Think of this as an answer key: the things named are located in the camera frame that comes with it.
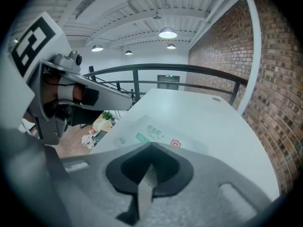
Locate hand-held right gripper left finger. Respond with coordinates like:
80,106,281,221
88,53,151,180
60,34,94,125
60,142,152,227

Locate brown paper bag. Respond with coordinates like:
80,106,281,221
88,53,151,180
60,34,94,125
92,118,113,132

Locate dark double door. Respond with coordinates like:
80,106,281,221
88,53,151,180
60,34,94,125
157,74,180,91

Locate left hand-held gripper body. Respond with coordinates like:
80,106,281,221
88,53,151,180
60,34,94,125
4,11,84,146

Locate white pillar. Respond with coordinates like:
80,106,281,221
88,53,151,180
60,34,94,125
236,0,262,116

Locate black metal railing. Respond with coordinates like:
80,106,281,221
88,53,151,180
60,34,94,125
81,63,250,110

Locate person's left hand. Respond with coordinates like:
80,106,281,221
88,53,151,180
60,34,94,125
44,77,84,105

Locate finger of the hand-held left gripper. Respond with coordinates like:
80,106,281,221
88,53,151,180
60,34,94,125
68,74,134,127

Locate white square table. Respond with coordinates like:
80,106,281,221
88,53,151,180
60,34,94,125
91,87,282,202

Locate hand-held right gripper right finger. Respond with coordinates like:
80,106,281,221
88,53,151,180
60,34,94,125
138,142,272,227

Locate large round ceiling lamp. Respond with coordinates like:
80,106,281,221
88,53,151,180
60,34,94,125
159,27,178,39

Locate white flower bunch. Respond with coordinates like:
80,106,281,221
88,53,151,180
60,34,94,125
80,134,96,149

